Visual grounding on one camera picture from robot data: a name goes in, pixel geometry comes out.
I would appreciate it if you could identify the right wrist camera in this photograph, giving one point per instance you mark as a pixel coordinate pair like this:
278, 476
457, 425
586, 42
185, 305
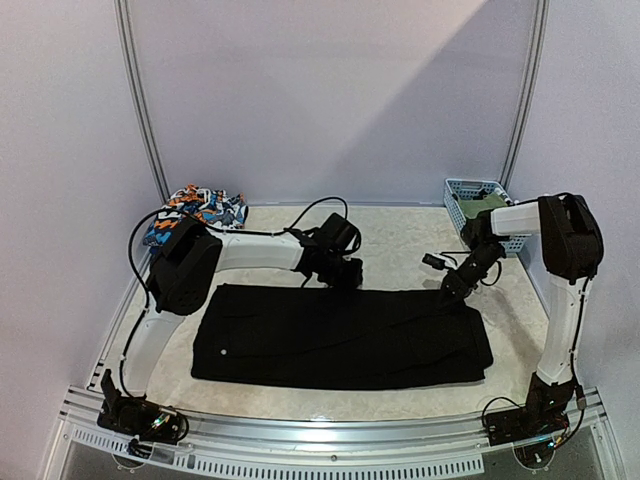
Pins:
438, 261

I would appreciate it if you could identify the light blue plastic basket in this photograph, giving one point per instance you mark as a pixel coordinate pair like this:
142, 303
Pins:
511, 225

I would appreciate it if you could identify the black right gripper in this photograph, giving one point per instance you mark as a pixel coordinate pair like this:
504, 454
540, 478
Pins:
461, 275

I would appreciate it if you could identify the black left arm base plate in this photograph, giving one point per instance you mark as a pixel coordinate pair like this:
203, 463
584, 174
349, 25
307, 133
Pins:
139, 418

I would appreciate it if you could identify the colourful patterned folded shorts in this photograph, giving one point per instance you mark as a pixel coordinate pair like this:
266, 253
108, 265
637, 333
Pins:
211, 206

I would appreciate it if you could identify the aluminium front rail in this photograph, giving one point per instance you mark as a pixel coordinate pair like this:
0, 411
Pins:
225, 447

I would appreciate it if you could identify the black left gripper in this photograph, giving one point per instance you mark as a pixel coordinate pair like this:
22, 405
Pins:
351, 281

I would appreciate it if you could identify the green cloth in basket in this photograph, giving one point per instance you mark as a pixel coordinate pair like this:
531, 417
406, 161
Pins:
470, 208

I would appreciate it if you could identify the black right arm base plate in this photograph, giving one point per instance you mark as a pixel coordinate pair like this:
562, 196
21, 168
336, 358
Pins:
542, 415

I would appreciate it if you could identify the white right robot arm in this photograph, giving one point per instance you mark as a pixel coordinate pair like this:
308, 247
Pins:
572, 249

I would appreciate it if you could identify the aluminium frame post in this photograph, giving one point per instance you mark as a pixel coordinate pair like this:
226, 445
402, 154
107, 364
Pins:
126, 33
532, 65

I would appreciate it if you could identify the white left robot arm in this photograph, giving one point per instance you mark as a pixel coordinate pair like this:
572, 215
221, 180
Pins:
181, 273

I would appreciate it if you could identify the right aluminium frame post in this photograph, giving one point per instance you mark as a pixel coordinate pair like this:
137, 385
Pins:
532, 65

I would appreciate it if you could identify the black trousers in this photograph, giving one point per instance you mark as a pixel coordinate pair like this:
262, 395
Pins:
326, 339

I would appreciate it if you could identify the left aluminium frame post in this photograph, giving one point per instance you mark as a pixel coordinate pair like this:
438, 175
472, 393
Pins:
126, 33

